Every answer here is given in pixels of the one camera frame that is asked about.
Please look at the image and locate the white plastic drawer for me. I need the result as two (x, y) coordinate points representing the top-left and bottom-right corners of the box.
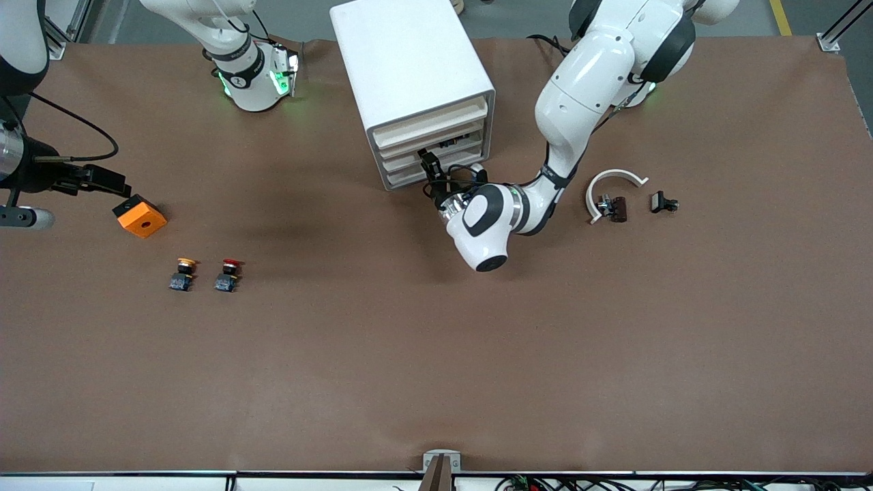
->
(376, 117), (490, 163)
(381, 135), (490, 177)
(372, 97), (490, 149)
(385, 150), (490, 191)

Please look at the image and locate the white drawer cabinet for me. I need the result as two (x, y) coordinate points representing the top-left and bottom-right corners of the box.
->
(329, 0), (497, 192)

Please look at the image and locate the brown block with metal clip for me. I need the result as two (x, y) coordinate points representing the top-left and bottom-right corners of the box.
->
(597, 195), (629, 224)

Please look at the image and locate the orange button enclosure box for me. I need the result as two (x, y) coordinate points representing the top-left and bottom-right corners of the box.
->
(112, 194), (168, 240)

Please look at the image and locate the yellow push button switch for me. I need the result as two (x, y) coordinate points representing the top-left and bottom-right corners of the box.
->
(168, 257), (199, 293)

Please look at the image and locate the aluminium frame profile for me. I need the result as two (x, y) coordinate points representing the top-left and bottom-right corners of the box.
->
(817, 0), (873, 53)
(41, 0), (93, 60)

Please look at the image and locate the red push button switch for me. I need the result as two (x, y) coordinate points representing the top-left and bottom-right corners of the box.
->
(213, 258), (245, 294)

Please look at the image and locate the white curved plastic bracket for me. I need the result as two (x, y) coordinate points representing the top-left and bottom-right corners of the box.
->
(586, 168), (649, 225)

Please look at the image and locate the black base cable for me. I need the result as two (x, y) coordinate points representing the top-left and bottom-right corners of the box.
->
(527, 33), (574, 59)
(225, 5), (272, 43)

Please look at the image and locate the grey metal bracket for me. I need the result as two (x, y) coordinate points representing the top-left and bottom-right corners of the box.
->
(422, 449), (462, 473)

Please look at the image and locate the brown camera post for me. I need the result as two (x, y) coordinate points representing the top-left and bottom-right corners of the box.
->
(417, 455), (456, 491)

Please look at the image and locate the black cable bundle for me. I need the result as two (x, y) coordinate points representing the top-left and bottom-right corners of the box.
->
(494, 474), (873, 491)

